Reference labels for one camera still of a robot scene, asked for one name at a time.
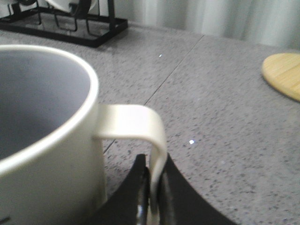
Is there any cream HOME mug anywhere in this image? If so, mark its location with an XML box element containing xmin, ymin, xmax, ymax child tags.
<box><xmin>0</xmin><ymin>45</ymin><xmax>167</xmax><ymax>225</ymax></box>

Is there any black wire mug rack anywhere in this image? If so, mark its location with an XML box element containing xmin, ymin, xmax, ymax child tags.
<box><xmin>0</xmin><ymin>0</ymin><xmax>128</xmax><ymax>47</ymax></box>

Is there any white mug black handle left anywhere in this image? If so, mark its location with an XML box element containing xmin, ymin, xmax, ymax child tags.
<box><xmin>18</xmin><ymin>0</ymin><xmax>37</xmax><ymax>6</ymax></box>

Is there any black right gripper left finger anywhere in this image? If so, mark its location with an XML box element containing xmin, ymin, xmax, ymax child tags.
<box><xmin>85</xmin><ymin>154</ymin><xmax>150</xmax><ymax>225</ymax></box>

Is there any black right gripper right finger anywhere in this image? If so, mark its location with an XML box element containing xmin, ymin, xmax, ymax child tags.
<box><xmin>159</xmin><ymin>155</ymin><xmax>235</xmax><ymax>225</ymax></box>

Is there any wooden mug tree stand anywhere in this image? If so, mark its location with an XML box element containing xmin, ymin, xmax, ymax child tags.
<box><xmin>262</xmin><ymin>52</ymin><xmax>300</xmax><ymax>102</ymax></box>

